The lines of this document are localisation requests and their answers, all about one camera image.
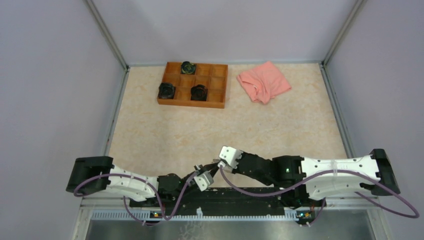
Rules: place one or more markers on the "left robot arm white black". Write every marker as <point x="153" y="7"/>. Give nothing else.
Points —
<point x="98" y="174"/>

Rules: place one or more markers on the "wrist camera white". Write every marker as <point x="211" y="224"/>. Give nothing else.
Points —
<point x="229" y="156"/>
<point x="204" y="180"/>

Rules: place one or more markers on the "orange wooden compartment tray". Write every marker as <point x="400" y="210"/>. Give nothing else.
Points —
<point x="213" y="76"/>

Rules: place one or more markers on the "pink folded cloth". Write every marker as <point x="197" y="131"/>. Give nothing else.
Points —
<point x="263" y="82"/>

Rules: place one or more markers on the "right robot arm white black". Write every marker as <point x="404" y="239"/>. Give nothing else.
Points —
<point x="320" y="178"/>

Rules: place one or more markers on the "aluminium frame rails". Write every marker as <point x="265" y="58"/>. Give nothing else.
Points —
<point x="377" y="219"/>

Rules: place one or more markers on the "black rolled belt top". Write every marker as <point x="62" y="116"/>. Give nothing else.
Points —
<point x="188" y="68"/>

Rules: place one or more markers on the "black rolled belt left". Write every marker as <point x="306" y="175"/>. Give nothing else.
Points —
<point x="166" y="91"/>

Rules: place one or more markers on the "black rolled belt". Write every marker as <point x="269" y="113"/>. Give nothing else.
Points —
<point x="199" y="93"/>
<point x="166" y="91"/>
<point x="188" y="68"/>

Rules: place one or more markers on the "white slotted cable duct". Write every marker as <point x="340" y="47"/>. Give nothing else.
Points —
<point x="148" y="215"/>

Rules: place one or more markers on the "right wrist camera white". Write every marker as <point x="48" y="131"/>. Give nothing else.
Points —
<point x="229" y="156"/>

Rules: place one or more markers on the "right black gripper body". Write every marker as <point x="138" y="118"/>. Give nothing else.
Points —
<point x="268" y="181"/>

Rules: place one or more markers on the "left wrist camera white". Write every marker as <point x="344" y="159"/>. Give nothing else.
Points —
<point x="204" y="180"/>

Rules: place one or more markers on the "black rolled belt middle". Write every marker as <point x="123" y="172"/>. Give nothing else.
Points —
<point x="199" y="93"/>

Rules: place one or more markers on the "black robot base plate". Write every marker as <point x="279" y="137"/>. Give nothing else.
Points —
<point x="227" y="202"/>

